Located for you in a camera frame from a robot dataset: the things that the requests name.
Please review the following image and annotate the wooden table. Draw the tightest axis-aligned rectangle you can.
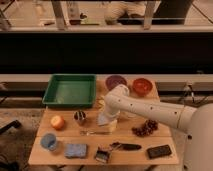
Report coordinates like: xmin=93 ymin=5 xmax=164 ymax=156
xmin=29 ymin=79 xmax=179 ymax=165

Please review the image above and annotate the blue plastic cup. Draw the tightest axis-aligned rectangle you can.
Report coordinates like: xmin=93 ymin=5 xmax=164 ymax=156
xmin=40 ymin=133 xmax=58 ymax=151

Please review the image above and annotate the yellow banana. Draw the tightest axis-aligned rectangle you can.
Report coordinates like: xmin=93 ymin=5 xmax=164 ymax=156
xmin=98 ymin=96 xmax=105 ymax=109

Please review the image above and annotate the light blue towel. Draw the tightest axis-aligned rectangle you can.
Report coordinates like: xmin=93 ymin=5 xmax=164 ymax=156
xmin=97 ymin=115 xmax=110 ymax=126

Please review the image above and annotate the green plastic tray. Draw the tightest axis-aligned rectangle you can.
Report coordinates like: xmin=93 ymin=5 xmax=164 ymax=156
xmin=42 ymin=74 xmax=96 ymax=108

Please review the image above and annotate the purple bowl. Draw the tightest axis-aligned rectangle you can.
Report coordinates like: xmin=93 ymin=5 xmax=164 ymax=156
xmin=105 ymin=75 xmax=127 ymax=91

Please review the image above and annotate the blue sponge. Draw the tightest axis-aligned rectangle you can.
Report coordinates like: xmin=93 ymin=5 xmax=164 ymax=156
xmin=64 ymin=144 xmax=87 ymax=158

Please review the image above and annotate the small metal cup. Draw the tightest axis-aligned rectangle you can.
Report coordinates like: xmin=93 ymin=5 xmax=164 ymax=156
xmin=74 ymin=110 xmax=86 ymax=126

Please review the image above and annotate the orange apple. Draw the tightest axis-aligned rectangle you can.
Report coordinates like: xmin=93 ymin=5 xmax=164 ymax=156
xmin=50 ymin=115 xmax=65 ymax=130

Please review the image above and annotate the black rectangular wallet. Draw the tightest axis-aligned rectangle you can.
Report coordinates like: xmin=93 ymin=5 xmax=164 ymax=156
xmin=147 ymin=145 xmax=172 ymax=159

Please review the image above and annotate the white plastic cup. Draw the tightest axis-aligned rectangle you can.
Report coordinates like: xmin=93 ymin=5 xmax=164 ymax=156
xmin=121 ymin=111 xmax=136 ymax=119

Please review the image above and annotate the dark red grape bunch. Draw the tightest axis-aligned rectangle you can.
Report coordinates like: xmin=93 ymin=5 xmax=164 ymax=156
xmin=132 ymin=120 xmax=158 ymax=137

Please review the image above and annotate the red bowl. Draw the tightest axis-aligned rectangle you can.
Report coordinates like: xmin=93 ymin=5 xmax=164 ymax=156
xmin=132 ymin=78 xmax=153 ymax=97

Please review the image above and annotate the black handled knife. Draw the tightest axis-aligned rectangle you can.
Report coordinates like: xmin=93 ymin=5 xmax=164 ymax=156
xmin=110 ymin=142 xmax=142 ymax=151

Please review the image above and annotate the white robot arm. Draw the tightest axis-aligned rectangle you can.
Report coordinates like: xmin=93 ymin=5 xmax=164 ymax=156
xmin=98 ymin=84 xmax=213 ymax=171

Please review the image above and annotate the small dark metal box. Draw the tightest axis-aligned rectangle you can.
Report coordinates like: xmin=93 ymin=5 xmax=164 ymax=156
xmin=95 ymin=149 xmax=110 ymax=163

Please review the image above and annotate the metal fork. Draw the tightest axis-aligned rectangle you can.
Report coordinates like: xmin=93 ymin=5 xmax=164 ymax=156
xmin=79 ymin=130 xmax=111 ymax=136

